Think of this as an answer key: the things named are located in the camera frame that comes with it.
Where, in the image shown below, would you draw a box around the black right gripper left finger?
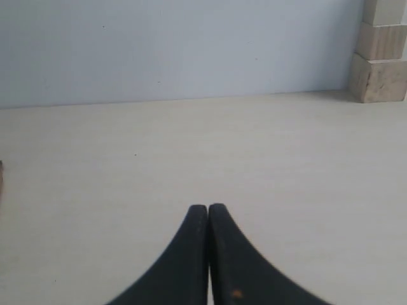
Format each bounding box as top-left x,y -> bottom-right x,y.
109,205 -> 209,305

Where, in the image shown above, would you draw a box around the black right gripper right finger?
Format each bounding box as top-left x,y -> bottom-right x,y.
209,203 -> 327,305

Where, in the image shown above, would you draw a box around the stacked wooden blocks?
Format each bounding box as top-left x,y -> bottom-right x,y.
348,0 -> 406,104

